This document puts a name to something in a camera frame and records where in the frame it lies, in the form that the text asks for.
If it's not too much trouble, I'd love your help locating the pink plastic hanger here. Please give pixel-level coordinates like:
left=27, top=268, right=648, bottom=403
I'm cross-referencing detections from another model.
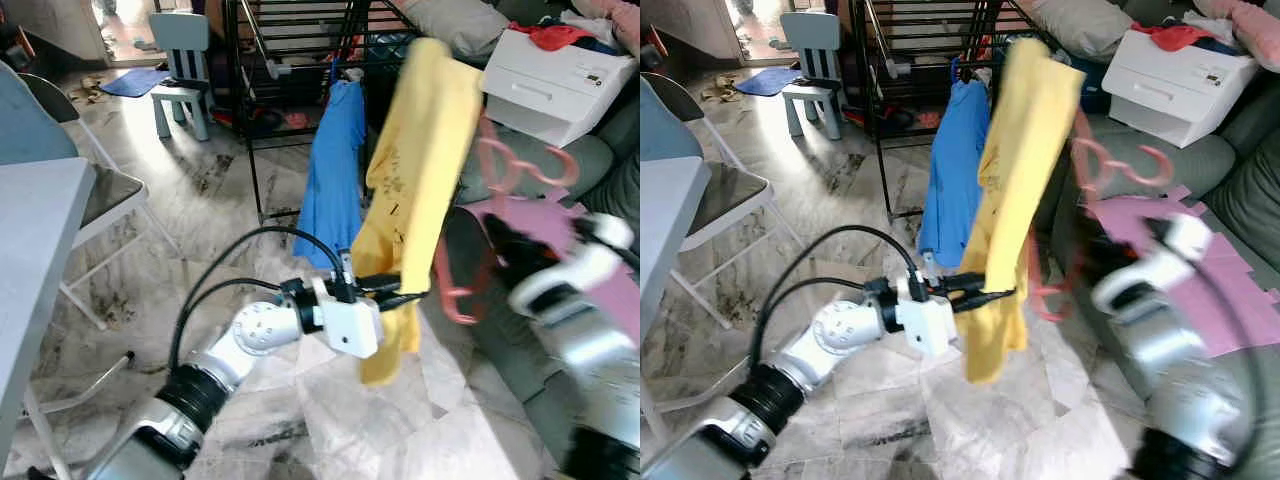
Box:
left=1030, top=110, right=1173, bottom=323
left=435, top=135, right=583, bottom=327

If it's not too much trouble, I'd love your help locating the yellow shirt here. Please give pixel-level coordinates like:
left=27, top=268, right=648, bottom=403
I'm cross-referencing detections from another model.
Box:
left=965, top=38, right=1088, bottom=386
left=350, top=38, right=488, bottom=388

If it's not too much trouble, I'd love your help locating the blue clothes hanger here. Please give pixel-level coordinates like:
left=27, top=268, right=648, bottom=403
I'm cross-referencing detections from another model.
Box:
left=950, top=58, right=993, bottom=93
left=328, top=58, right=366, bottom=93

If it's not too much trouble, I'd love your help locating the pink foam mat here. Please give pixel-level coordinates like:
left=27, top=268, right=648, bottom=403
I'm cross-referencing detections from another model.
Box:
left=462, top=192, right=641, bottom=341
left=1085, top=185, right=1280, bottom=361

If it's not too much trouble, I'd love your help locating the plain blue shirt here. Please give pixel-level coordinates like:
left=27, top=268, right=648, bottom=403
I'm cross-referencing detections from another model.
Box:
left=918, top=78, right=996, bottom=269
left=300, top=75, right=369, bottom=273

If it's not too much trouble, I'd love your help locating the grey green sofa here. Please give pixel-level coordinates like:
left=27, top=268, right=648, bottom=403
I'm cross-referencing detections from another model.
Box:
left=415, top=90, right=641, bottom=471
left=1050, top=90, right=1280, bottom=441

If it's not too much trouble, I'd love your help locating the white folding table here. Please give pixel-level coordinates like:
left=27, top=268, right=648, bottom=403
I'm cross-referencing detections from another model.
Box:
left=0, top=158, right=98, bottom=471
left=640, top=155, right=713, bottom=341

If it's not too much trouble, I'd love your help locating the blue bag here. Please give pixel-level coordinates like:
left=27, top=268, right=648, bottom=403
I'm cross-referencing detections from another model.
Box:
left=1075, top=50, right=1109, bottom=111

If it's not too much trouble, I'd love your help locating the blue folding chair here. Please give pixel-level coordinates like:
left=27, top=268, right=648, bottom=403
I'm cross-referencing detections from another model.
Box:
left=0, top=60, right=179, bottom=331
left=640, top=72, right=801, bottom=331

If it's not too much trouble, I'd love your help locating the black metal drying rack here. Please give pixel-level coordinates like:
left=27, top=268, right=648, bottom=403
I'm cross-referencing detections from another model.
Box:
left=222, top=0, right=421, bottom=223
left=850, top=0, right=1051, bottom=223

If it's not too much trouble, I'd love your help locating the red cloth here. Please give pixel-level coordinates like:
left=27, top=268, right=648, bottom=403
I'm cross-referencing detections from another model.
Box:
left=513, top=20, right=598, bottom=53
left=1132, top=20, right=1216, bottom=53

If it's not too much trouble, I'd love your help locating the beige cushion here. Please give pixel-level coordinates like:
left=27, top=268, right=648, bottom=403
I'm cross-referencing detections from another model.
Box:
left=1020, top=0, right=1136, bottom=57
left=398, top=0, right=513, bottom=57

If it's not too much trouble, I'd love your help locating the pink cloth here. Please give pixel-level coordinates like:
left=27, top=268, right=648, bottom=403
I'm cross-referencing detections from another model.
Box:
left=575, top=0, right=641, bottom=56
left=1195, top=0, right=1280, bottom=51

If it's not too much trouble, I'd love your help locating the blue floor mat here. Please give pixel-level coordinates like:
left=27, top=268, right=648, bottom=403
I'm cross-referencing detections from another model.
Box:
left=735, top=68, right=804, bottom=98
left=98, top=68, right=173, bottom=99

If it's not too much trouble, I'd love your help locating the pale blue child chair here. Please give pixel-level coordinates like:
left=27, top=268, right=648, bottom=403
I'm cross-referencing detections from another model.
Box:
left=148, top=12, right=214, bottom=141
left=780, top=12, right=843, bottom=141

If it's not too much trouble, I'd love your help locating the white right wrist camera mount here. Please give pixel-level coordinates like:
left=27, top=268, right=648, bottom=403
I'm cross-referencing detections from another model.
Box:
left=1090, top=215, right=1216, bottom=313
left=508, top=215, right=636, bottom=313

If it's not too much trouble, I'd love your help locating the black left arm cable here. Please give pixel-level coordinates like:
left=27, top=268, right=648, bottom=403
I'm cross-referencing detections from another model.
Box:
left=750, top=225, right=931, bottom=373
left=170, top=225, right=353, bottom=373

